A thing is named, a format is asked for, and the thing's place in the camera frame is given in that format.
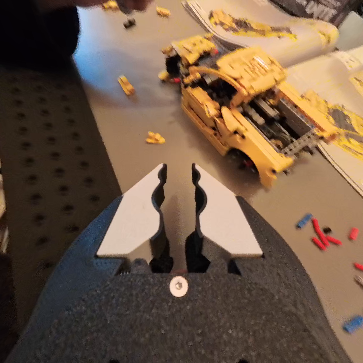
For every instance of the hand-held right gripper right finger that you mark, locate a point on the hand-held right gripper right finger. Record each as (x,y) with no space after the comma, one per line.
(227,227)

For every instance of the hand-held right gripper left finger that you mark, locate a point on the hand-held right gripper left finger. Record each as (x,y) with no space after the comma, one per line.
(130,224)

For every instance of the yellow angled toy piece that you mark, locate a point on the yellow angled toy piece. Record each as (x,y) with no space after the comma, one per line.
(155,138)

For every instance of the yellow toy brick car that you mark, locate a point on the yellow toy brick car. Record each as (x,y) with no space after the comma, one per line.
(249,73)

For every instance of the grey desk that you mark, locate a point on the grey desk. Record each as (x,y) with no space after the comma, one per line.
(136,119)

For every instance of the scattered blue toy pins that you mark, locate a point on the scattered blue toy pins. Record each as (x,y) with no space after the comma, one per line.
(303,221)

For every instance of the long yellow toy piece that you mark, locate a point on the long yellow toy piece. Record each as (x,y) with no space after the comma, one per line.
(126,85)

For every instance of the long grey toy pin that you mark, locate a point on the long grey toy pin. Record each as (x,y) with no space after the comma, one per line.
(359,280)

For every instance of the toy car instruction booklet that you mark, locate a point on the toy car instruction booklet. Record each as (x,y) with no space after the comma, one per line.
(309,76)

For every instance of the black toy piece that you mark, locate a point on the black toy piece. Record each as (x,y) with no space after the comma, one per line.
(129,23)

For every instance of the black toy set box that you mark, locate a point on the black toy set box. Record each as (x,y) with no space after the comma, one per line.
(312,8)

